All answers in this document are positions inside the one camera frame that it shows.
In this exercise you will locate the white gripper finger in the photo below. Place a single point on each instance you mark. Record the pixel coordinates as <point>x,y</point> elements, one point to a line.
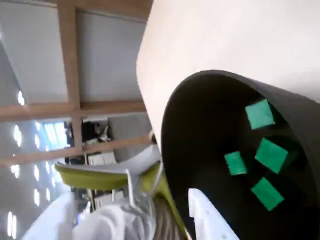
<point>55,222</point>
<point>210,225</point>

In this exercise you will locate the green cube block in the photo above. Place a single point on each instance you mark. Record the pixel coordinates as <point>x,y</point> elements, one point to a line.
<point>267,193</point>
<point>235,163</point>
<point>271,155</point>
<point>260,117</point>

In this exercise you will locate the black pot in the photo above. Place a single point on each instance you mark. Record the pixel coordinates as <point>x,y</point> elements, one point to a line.
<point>200,125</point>

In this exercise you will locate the green office chair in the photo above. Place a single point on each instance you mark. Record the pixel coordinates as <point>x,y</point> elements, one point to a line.
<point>100,178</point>

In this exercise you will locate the wooden partition frame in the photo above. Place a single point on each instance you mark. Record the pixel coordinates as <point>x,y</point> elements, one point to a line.
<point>72,62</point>

